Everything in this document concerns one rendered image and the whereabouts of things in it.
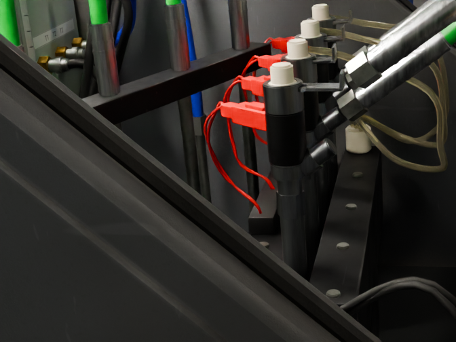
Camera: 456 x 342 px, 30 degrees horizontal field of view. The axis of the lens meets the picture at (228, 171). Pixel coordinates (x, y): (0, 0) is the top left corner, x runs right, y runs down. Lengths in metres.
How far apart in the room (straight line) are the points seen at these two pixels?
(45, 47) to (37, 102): 0.62
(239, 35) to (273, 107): 0.26
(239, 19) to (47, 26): 0.20
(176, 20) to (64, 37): 0.20
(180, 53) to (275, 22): 0.17
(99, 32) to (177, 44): 0.09
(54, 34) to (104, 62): 0.21
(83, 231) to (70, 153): 0.02
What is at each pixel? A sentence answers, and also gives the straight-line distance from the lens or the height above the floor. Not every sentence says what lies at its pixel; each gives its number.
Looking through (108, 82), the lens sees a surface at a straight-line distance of 0.71.
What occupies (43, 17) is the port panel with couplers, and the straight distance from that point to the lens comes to 0.89.
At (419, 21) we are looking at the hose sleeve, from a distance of 0.57.
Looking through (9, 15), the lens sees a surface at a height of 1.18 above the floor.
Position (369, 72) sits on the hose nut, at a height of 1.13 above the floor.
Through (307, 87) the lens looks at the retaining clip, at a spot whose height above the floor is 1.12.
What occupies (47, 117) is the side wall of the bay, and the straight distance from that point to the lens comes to 0.27.
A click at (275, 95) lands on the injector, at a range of 0.59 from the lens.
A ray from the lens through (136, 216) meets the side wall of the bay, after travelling 0.26.
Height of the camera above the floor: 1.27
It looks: 20 degrees down
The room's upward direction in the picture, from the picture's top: 5 degrees counter-clockwise
